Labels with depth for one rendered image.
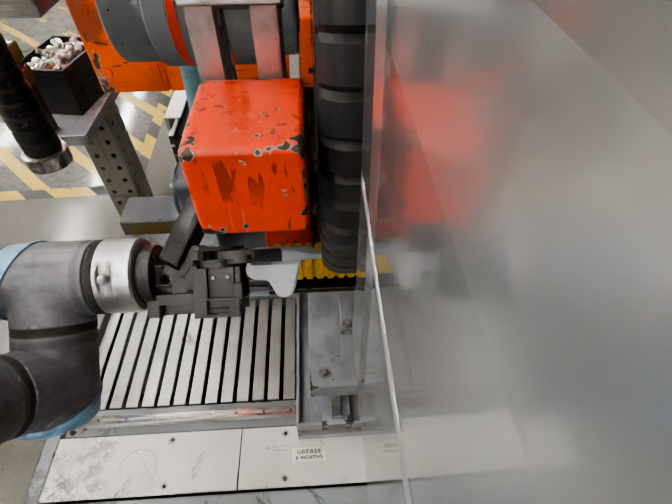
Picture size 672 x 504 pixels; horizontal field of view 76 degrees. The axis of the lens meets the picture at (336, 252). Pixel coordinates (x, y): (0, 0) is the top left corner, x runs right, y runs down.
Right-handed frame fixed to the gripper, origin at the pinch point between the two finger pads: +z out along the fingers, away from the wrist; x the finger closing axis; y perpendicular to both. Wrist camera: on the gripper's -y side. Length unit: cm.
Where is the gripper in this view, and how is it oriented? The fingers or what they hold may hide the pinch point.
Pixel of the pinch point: (312, 249)
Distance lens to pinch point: 53.2
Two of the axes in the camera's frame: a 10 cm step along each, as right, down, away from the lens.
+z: 10.0, -0.4, 0.4
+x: 0.4, 0.5, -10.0
